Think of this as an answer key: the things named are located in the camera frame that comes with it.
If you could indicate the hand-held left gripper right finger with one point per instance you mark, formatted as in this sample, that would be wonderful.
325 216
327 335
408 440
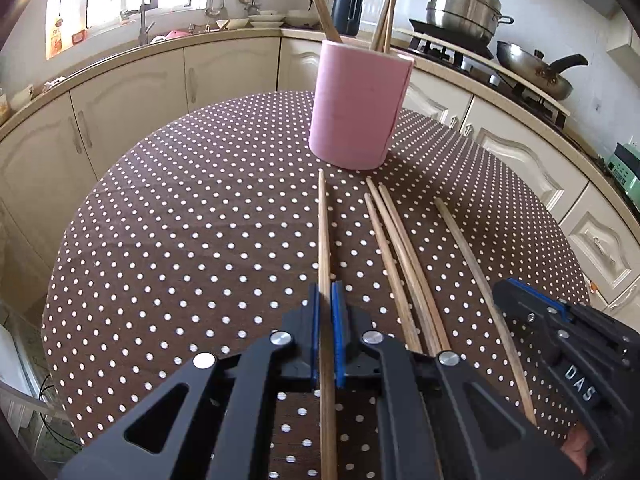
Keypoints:
337 340

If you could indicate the green countertop appliance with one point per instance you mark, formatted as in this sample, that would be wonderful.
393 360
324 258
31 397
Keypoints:
625 165

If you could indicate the pink bowl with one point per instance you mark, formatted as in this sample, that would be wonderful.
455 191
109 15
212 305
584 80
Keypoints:
177 35

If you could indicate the small white bowl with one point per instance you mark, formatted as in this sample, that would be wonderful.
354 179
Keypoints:
232 25

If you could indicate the small red box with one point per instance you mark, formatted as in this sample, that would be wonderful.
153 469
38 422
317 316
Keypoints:
79 36

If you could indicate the stainless steel steamer pot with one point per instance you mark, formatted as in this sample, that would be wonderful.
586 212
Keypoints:
460 10

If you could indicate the orange carton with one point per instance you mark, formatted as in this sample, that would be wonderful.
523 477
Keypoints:
56 40

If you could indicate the white metal rack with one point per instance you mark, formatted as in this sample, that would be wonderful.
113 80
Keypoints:
20 375

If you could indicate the person's right hand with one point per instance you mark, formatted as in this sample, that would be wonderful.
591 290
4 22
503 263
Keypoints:
577 450

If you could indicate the slim wooden chopstick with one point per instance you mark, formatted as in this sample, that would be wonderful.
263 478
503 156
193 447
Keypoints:
324 240
462 255
399 260
388 265
411 260

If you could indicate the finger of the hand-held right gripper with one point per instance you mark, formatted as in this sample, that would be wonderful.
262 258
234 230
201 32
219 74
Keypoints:
545 295
525 320

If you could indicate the steel sink faucet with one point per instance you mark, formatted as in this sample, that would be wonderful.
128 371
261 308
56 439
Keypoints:
143 20

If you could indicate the black gas stove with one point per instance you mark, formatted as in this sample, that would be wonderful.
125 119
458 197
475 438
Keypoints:
500 87

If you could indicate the pink cylindrical holder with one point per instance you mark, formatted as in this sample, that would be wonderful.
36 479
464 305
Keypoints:
350 110

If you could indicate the white shallow dish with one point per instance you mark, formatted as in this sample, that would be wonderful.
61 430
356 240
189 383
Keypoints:
266 22

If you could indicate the white cup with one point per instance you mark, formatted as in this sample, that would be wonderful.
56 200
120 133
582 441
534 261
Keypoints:
22 99

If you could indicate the dark blue electric kettle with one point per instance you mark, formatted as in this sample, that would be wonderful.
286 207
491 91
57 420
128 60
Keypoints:
344 15

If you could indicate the beige kitchen countertop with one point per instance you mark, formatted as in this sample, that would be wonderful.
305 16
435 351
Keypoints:
235 35

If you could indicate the stacked white plates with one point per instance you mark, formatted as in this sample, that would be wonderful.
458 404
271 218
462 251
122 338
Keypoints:
300 20

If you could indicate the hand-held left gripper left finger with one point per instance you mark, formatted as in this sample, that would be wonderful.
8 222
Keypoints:
315 340

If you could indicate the bunch of wooden chopsticks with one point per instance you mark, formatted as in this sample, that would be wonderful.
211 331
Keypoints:
384 30

